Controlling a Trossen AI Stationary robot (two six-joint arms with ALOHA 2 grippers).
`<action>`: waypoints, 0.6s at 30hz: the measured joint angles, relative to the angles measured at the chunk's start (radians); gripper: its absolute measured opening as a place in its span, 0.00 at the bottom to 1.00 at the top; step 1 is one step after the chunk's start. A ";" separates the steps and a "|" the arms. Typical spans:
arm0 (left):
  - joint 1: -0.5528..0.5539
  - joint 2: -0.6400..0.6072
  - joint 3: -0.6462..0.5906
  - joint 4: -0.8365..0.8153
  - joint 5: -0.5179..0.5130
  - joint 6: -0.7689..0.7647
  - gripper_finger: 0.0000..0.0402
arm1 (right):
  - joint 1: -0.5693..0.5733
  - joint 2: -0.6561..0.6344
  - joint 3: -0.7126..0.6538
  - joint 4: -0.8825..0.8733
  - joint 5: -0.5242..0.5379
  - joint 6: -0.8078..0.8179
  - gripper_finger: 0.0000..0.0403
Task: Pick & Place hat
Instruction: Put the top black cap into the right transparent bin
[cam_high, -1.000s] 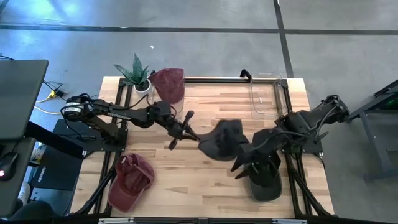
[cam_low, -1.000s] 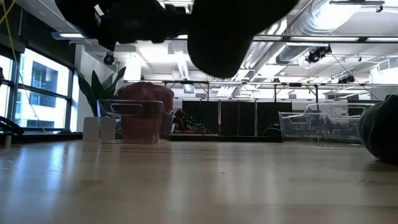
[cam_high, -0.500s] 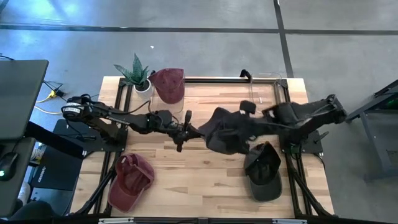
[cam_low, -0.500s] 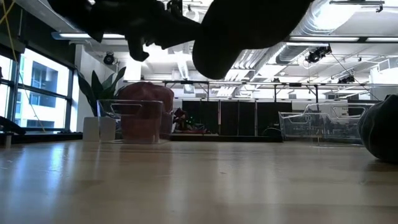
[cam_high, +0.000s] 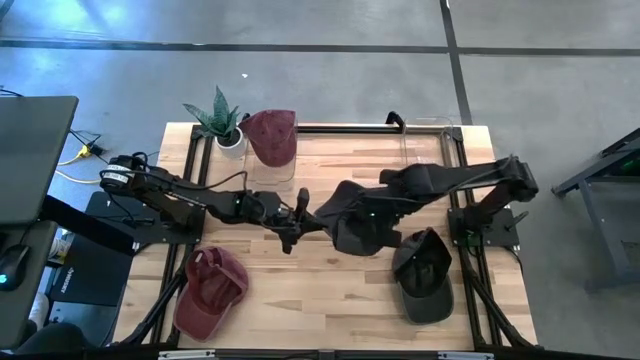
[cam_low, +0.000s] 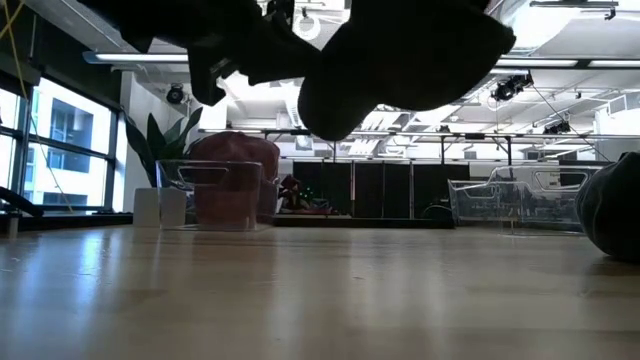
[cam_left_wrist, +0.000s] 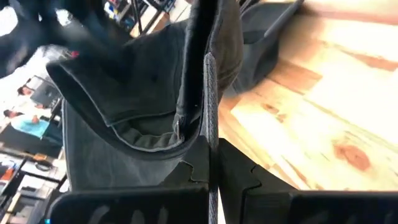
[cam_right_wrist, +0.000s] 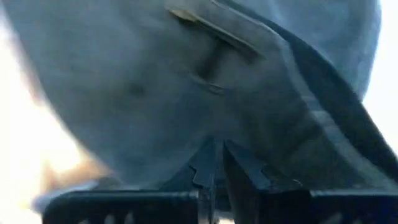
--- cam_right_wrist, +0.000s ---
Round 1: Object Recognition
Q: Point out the black hat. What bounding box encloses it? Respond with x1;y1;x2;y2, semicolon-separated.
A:
0;0;398;200

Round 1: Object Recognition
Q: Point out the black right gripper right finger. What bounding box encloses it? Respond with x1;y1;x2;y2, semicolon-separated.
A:
223;139;312;224

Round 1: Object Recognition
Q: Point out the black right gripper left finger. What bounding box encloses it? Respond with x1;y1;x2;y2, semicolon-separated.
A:
160;138;219;224

